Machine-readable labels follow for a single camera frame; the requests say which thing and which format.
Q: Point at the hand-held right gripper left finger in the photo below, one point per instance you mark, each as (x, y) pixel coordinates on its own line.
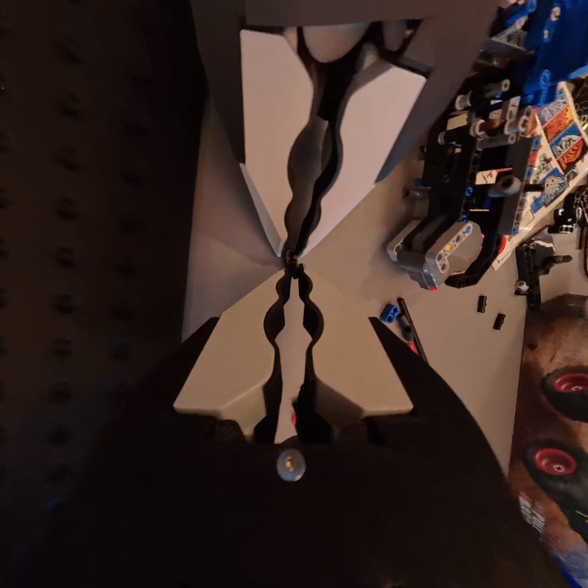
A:
(220, 367)

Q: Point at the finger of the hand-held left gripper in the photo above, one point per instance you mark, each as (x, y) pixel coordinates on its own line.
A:
(376, 119)
(266, 115)

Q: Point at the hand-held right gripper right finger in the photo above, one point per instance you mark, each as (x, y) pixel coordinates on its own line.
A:
(358, 367)

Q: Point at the grey desk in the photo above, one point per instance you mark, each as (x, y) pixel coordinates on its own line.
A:
(358, 257)

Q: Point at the blue toy brick connector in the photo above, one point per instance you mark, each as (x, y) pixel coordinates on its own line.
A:
(389, 311)

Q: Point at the long black toy brick axle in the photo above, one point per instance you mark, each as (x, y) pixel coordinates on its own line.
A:
(413, 328)

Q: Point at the colourful sticker sheet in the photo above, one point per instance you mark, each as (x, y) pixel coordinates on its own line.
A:
(565, 133)

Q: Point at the blue plastic bag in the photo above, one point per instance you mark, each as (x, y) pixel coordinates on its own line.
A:
(556, 41)

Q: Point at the printed toy set box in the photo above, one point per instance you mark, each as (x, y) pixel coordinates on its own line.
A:
(551, 413)

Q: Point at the small black toy brick assembly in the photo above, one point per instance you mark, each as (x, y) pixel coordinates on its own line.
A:
(535, 266)

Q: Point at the dark perforated panel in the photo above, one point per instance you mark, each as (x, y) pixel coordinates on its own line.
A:
(69, 229)

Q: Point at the black toy brick gear part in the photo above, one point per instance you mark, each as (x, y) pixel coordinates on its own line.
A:
(572, 211)

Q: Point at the black toy brick vehicle frame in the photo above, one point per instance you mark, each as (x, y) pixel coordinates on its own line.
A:
(441, 252)

